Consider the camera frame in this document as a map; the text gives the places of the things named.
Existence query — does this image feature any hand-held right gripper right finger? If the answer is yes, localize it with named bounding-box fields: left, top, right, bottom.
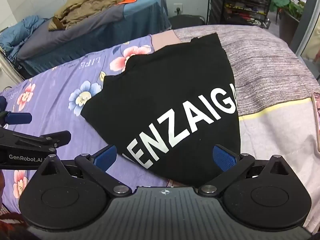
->
left=199, top=144, right=292, bottom=197

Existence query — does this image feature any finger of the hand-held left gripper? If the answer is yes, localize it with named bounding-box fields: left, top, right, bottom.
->
left=0, top=111, right=33, bottom=131
left=0, top=127, right=72, bottom=155

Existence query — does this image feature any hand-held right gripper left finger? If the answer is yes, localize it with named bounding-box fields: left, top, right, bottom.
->
left=37, top=144, right=132, bottom=197

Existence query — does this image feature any black printed t-shirt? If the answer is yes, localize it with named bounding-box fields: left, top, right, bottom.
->
left=80, top=32, right=242, bottom=188

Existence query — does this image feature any lavender shirt with flower print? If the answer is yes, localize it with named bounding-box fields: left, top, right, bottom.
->
left=0, top=34, right=173, bottom=214

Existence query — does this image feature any blue duvet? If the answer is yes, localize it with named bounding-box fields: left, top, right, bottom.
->
left=0, top=15, right=48, bottom=58

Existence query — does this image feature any grey pink striped blanket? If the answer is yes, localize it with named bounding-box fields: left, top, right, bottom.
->
left=152, top=24, right=320, bottom=234

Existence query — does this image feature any bed with blue sheets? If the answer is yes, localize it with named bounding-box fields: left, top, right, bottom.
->
left=15, top=0, right=173, bottom=78

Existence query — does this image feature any khaki jacket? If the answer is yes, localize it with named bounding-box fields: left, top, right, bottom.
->
left=48, top=0, right=126, bottom=32

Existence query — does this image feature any black bin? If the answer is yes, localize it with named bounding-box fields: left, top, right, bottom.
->
left=168, top=15, right=206, bottom=30

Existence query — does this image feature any dark plant pot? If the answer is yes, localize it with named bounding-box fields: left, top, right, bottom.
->
left=278, top=9, right=300, bottom=45

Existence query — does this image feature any black metal shelf rack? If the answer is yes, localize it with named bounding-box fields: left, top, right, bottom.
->
left=208, top=0, right=273, bottom=29

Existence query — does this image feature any glass door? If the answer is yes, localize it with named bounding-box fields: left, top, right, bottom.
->
left=289, top=0, right=320, bottom=64

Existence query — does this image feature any green leafy plant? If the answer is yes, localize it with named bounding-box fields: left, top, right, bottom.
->
left=269, top=0, right=307, bottom=19

